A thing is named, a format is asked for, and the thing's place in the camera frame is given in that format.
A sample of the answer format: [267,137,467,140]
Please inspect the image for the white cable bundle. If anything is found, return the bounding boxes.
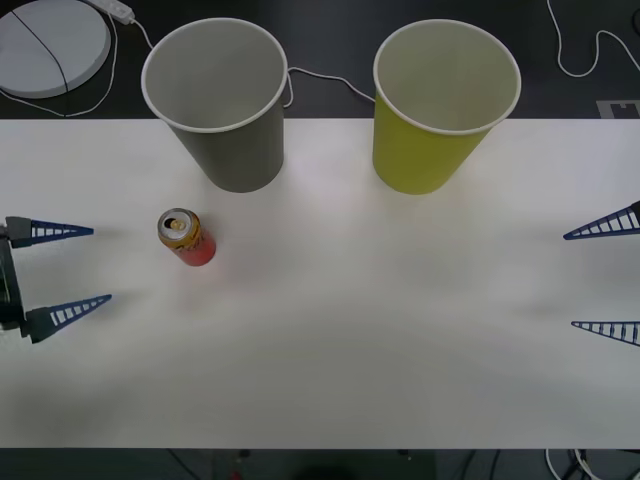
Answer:
[543,448,604,480]

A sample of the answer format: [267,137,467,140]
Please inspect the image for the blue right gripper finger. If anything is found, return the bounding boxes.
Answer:
[570,319,640,348]
[562,200,640,242]

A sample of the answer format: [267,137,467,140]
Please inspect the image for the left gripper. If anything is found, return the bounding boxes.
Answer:
[0,215,113,346]

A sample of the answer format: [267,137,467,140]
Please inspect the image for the long white looped cable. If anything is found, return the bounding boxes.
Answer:
[545,0,640,79]

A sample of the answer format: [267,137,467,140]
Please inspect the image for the thin white cable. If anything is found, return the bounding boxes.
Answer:
[0,9,119,119]

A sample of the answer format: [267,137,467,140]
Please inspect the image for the grey floor plate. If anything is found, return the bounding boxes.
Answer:
[595,98,640,120]

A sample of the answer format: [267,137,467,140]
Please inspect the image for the grey plastic waste bin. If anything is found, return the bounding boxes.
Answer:
[140,17,291,194]

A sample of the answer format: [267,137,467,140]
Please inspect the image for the thin black cable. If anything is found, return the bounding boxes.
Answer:
[10,8,70,119]

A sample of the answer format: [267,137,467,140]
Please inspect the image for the white power strip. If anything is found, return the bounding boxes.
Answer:
[82,0,137,24]

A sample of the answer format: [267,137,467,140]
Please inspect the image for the red and yellow drink can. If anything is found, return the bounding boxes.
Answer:
[156,206,218,268]

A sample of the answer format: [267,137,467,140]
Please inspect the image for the white power strip cable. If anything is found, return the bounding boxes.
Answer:
[130,17,377,107]

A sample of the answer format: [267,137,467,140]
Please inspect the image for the white round disc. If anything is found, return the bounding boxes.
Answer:
[0,0,113,99]

